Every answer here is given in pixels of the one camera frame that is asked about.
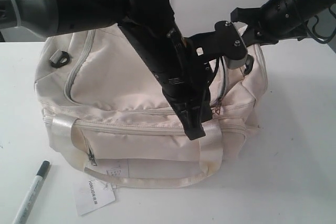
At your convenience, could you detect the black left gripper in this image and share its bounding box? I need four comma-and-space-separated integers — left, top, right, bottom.
119, 16, 212, 140

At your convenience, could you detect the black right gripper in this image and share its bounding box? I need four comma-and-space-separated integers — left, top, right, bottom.
230, 0, 315, 47

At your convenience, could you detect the cream fabric duffel bag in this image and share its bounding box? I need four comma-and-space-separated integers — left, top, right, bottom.
34, 25, 268, 189

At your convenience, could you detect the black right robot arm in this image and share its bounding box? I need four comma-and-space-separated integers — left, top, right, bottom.
188, 0, 335, 75

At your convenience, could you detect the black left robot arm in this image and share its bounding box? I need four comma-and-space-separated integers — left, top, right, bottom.
1, 0, 212, 112

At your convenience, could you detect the white marker black cap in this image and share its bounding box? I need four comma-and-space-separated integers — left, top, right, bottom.
12, 161, 50, 224

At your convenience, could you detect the white paper hang tag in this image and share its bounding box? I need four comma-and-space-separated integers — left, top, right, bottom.
73, 177, 116, 216

